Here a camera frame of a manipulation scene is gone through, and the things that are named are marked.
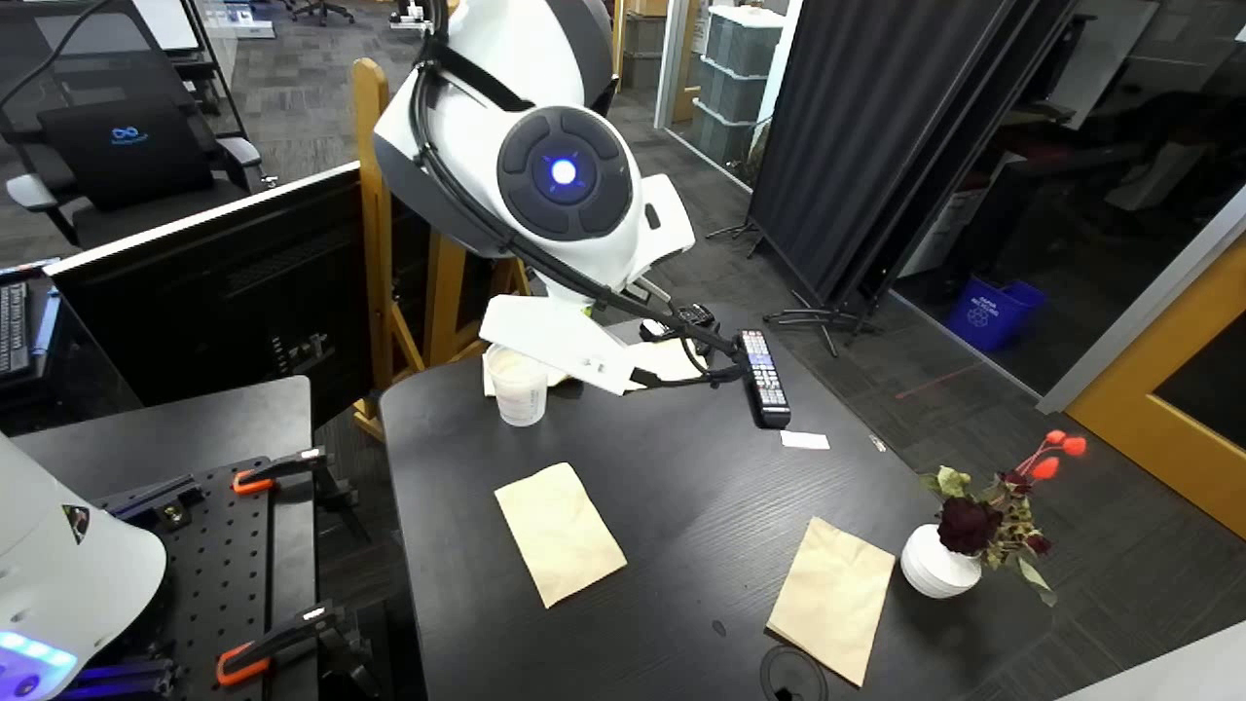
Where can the white ribbed vase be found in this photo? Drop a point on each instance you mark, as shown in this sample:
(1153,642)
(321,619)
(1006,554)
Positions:
(934,570)

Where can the blue recycling bin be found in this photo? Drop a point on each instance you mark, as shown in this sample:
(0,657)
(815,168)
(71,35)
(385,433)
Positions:
(993,313)

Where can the stack of grey storage bins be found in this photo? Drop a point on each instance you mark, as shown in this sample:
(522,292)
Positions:
(740,78)

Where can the small black object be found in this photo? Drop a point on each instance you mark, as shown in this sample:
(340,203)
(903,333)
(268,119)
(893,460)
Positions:
(693,315)

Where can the black remote control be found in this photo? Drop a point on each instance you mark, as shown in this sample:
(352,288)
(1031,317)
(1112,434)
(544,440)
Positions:
(765,385)

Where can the black keyboard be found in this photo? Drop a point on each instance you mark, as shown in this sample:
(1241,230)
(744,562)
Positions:
(12,326)

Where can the white paper cup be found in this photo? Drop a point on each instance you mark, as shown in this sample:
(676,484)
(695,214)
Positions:
(518,399)

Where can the black monitor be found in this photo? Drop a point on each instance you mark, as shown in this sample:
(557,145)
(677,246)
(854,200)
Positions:
(214,302)

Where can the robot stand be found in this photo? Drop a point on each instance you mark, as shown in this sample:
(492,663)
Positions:
(234,545)

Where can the bunch of artificial flowers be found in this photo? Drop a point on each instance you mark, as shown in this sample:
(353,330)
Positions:
(969,524)

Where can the orange and black clamp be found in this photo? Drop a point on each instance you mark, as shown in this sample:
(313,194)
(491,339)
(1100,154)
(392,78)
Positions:
(277,467)
(273,638)

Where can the black curtain room divider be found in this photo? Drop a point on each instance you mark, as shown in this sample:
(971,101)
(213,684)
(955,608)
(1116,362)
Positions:
(876,127)

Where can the small white paper slip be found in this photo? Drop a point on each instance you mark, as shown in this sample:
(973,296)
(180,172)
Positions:
(804,440)

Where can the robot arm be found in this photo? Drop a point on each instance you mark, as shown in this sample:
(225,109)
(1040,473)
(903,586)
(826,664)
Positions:
(545,68)

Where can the yellow door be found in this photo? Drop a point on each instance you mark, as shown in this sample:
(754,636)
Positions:
(1119,419)

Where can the wooden easel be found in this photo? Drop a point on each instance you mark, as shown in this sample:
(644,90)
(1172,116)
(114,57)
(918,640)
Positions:
(373,243)

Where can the black office chair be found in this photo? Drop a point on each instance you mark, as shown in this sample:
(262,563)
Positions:
(127,151)

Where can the brown paper bag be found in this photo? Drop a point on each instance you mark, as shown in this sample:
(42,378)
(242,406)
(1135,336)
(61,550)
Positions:
(560,531)
(832,604)

